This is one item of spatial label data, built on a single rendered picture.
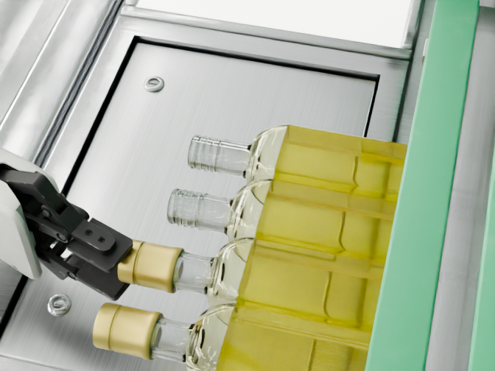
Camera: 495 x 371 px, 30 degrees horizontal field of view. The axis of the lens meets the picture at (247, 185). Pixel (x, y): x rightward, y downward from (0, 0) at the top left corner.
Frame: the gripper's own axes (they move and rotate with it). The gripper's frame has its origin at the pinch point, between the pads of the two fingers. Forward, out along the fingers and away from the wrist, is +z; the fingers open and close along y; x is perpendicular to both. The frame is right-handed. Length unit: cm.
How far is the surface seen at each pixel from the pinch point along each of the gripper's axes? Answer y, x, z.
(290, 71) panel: -12.9, 35.8, -3.6
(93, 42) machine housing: -14.4, 28.8, -25.6
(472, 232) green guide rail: 14.1, 7.5, 24.3
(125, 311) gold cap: 1.4, -3.2, 4.6
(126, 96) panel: -13.5, 23.6, -17.0
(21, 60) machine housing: -16.5, 23.5, -32.1
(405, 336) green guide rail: 14.4, -1.2, 24.0
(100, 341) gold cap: 0.3, -5.8, 4.2
